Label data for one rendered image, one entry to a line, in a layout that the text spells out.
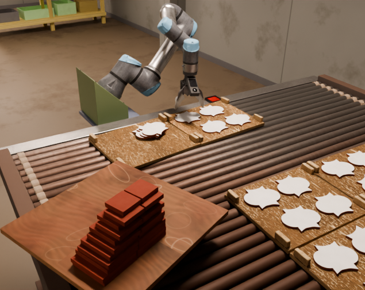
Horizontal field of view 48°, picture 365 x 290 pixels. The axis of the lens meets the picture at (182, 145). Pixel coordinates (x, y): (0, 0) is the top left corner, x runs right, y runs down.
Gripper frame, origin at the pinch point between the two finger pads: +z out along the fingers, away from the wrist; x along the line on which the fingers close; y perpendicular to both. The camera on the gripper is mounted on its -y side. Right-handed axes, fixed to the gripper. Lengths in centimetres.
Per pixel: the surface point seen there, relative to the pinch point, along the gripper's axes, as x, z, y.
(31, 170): 77, 9, -29
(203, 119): -7.1, 5.5, -1.7
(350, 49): -211, 21, 158
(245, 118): -28.4, 4.3, -7.0
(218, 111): -17.4, 4.4, 4.3
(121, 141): 37.2, 6.6, -15.4
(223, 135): -11.8, 5.7, -20.4
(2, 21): 164, 70, 564
